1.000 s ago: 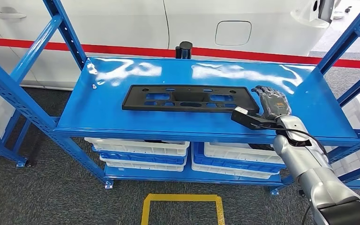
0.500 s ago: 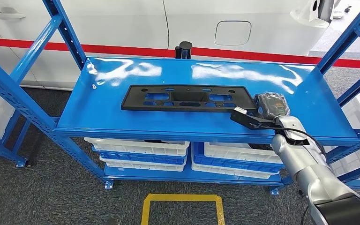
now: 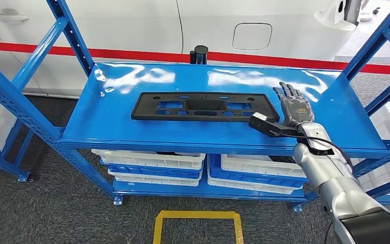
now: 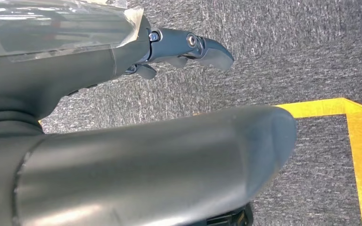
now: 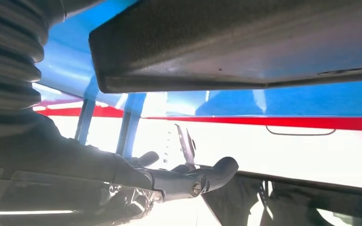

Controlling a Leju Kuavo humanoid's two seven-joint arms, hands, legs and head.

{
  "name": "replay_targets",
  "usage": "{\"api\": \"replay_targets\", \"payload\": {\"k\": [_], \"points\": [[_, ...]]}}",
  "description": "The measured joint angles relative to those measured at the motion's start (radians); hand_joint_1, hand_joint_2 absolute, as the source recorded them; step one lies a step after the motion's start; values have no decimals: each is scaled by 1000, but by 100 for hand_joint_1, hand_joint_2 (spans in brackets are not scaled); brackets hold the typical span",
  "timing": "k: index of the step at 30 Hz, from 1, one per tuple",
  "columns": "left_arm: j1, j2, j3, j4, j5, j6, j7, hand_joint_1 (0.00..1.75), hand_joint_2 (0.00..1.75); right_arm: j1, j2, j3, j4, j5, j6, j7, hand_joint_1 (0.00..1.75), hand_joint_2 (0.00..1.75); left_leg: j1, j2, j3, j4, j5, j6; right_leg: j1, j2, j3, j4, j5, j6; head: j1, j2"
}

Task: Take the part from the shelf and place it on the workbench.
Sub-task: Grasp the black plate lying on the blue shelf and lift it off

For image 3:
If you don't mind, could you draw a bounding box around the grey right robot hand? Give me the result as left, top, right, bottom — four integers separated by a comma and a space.
272, 81, 315, 128

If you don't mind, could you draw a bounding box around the black plastic panel part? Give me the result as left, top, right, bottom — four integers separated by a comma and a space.
131, 91, 280, 123

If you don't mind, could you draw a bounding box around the blue plastic crate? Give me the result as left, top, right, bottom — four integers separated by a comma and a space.
208, 154, 309, 190
100, 159, 205, 180

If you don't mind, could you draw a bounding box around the white car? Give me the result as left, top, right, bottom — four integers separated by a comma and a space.
0, 0, 372, 99

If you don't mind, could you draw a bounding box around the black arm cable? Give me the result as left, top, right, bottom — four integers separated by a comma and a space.
277, 133, 354, 244

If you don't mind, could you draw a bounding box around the black stanchion post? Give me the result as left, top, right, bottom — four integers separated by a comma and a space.
189, 45, 209, 65

